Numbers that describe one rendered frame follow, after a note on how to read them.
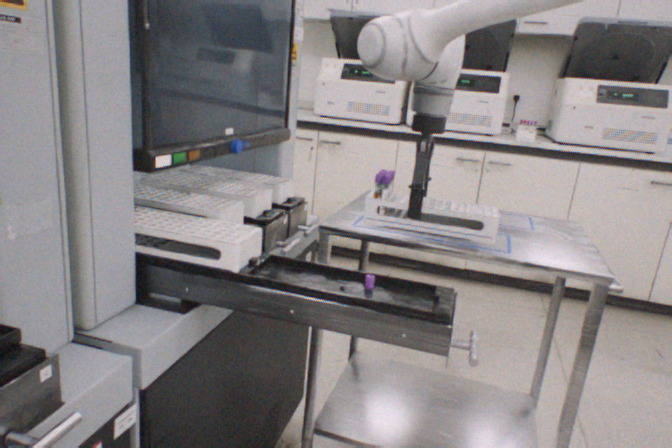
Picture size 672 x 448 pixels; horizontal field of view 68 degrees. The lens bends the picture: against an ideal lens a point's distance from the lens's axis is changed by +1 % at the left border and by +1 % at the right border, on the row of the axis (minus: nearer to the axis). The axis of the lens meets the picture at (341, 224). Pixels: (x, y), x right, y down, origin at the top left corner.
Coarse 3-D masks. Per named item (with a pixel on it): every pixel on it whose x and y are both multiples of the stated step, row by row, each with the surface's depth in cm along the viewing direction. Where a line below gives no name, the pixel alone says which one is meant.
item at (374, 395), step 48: (384, 240) 107; (432, 240) 107; (528, 240) 114; (576, 240) 118; (336, 384) 145; (384, 384) 147; (432, 384) 150; (480, 384) 152; (576, 384) 102; (336, 432) 125; (384, 432) 127; (432, 432) 129; (480, 432) 131; (528, 432) 133
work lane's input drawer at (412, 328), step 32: (160, 288) 83; (192, 288) 82; (224, 288) 80; (256, 288) 78; (288, 288) 78; (320, 288) 81; (352, 288) 82; (384, 288) 83; (416, 288) 84; (448, 288) 82; (288, 320) 78; (320, 320) 77; (352, 320) 75; (384, 320) 74; (416, 320) 73; (448, 320) 72; (448, 352) 73
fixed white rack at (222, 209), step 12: (144, 192) 106; (156, 192) 106; (168, 192) 107; (180, 192) 108; (144, 204) 100; (156, 204) 100; (168, 204) 99; (180, 204) 99; (192, 204) 100; (204, 204) 101; (216, 204) 102; (228, 204) 103; (240, 204) 103; (204, 216) 109; (216, 216) 97; (228, 216) 99; (240, 216) 104
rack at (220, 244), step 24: (144, 216) 89; (168, 216) 90; (192, 216) 92; (144, 240) 88; (168, 240) 94; (192, 240) 81; (216, 240) 80; (240, 240) 81; (216, 264) 81; (240, 264) 82
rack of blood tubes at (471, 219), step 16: (368, 208) 113; (400, 208) 111; (432, 208) 110; (448, 208) 111; (464, 208) 112; (480, 208) 114; (496, 208) 115; (384, 224) 113; (400, 224) 112; (416, 224) 111; (432, 224) 110; (448, 224) 119; (464, 224) 118; (480, 224) 117; (496, 224) 107; (480, 240) 109
